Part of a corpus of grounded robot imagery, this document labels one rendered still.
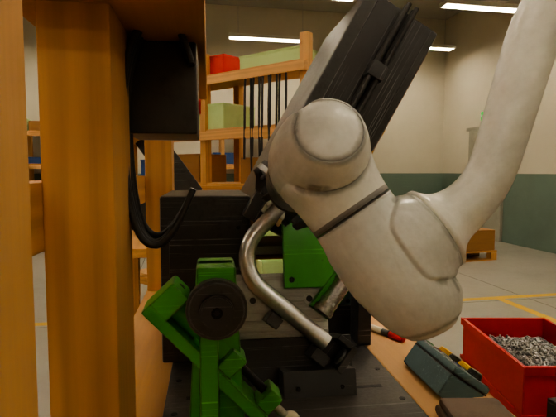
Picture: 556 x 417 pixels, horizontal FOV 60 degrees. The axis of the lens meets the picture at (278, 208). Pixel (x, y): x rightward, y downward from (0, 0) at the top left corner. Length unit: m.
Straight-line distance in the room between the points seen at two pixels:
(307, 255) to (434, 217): 0.43
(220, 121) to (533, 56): 3.69
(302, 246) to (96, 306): 0.41
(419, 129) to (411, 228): 10.70
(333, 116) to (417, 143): 10.69
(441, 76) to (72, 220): 11.13
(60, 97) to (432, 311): 0.51
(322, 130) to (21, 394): 0.33
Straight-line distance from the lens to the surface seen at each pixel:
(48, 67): 0.69
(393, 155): 10.92
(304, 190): 0.52
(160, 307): 0.63
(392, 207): 0.53
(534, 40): 0.64
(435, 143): 11.38
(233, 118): 4.26
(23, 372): 0.37
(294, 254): 0.92
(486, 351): 1.22
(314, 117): 0.49
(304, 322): 0.88
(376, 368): 1.02
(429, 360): 0.98
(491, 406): 0.86
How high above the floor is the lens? 1.29
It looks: 4 degrees down
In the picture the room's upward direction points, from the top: straight up
